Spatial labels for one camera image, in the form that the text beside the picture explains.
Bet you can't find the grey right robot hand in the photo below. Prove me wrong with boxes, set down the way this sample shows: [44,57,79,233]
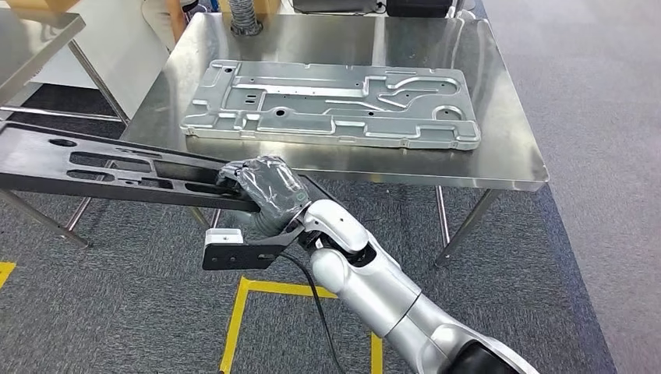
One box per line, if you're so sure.
[215,155,313,238]

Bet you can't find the black plastic panel part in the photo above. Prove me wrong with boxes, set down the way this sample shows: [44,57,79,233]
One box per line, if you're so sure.
[0,121,339,213]

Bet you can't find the long silver metal part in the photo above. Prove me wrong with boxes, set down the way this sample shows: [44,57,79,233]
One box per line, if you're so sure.
[179,59,482,152]

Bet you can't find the stainless steel workbench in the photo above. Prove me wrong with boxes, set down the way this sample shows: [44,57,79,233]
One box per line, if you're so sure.
[119,12,550,268]

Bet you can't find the brown cardboard box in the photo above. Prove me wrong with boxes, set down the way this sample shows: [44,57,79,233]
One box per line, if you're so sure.
[217,0,282,16]
[5,0,79,12]

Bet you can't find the grey equipment case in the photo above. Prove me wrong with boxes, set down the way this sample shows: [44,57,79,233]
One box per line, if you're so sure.
[292,0,380,15]

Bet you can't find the person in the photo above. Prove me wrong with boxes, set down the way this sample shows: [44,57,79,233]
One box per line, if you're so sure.
[142,0,200,53]

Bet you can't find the white panel board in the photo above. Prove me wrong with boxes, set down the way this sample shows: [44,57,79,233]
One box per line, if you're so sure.
[30,0,171,120]

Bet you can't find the black equipment case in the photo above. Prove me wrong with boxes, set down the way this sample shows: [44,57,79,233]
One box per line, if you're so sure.
[386,0,454,19]

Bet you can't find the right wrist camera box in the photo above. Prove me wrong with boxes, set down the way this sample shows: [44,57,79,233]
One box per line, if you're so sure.
[201,227,306,272]

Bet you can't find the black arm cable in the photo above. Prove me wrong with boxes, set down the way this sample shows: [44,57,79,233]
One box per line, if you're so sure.
[278,251,346,374]

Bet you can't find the ribbed grey hose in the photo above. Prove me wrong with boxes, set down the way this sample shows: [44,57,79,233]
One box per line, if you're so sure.
[227,0,264,37]

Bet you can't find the steel table frame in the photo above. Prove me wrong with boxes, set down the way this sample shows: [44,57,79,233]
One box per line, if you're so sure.
[0,7,130,249]

